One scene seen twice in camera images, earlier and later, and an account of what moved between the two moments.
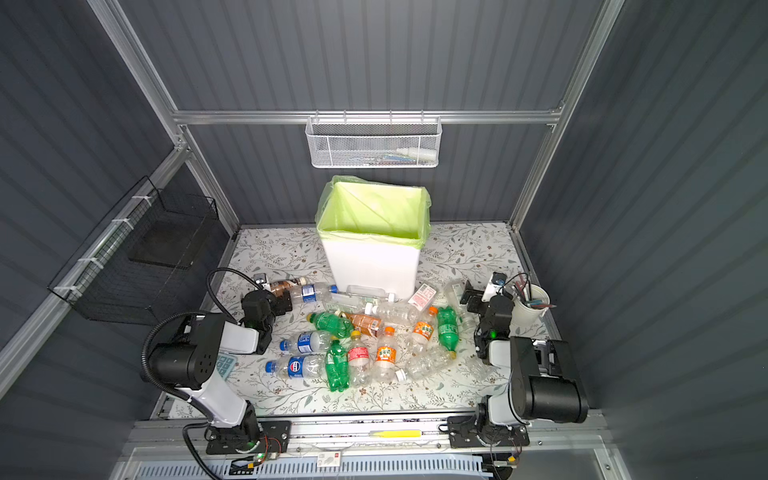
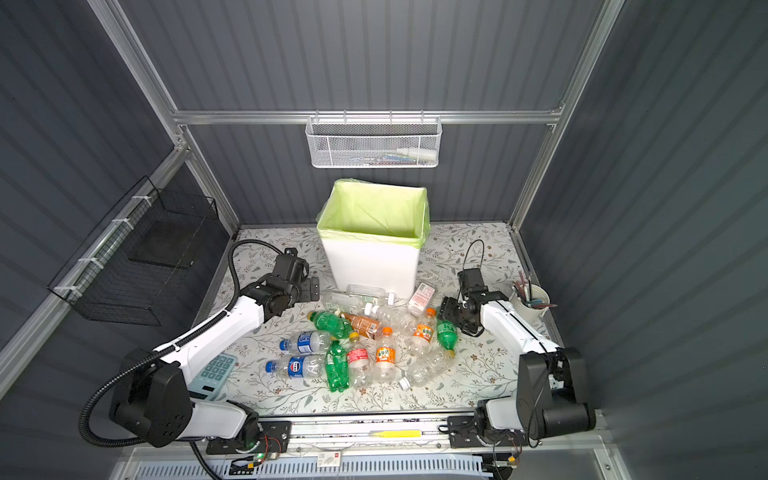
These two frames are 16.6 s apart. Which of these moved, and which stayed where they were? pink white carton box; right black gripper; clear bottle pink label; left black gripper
Moved: left black gripper; right black gripper
Stayed: pink white carton box; clear bottle pink label
